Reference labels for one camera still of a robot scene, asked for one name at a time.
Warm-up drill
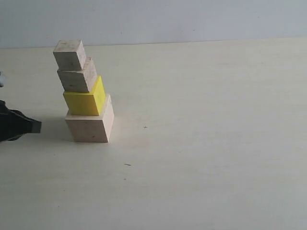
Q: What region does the yellow cube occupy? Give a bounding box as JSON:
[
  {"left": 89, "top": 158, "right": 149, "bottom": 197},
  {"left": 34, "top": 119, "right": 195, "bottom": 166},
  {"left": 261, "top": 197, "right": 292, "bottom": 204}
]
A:
[{"left": 63, "top": 75, "right": 106, "bottom": 116}]

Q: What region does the small pale wooden cube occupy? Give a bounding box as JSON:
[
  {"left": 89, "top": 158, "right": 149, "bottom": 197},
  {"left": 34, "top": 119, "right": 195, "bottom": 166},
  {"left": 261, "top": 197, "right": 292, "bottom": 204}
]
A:
[{"left": 53, "top": 40, "right": 86, "bottom": 71}]

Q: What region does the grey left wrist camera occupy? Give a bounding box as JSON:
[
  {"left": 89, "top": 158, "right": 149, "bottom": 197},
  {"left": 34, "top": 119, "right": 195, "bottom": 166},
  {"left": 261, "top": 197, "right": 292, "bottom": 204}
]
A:
[{"left": 0, "top": 71, "right": 7, "bottom": 88}]

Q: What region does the medium wooden cube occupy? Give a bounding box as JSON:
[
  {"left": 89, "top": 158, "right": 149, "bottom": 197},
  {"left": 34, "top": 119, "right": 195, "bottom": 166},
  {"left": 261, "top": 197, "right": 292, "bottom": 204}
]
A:
[{"left": 57, "top": 57, "right": 98, "bottom": 93}]

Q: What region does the large pale wooden cube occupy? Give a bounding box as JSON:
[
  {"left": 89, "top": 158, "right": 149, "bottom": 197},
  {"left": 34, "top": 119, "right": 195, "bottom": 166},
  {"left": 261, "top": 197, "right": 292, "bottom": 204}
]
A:
[{"left": 65, "top": 93, "right": 115, "bottom": 143}]

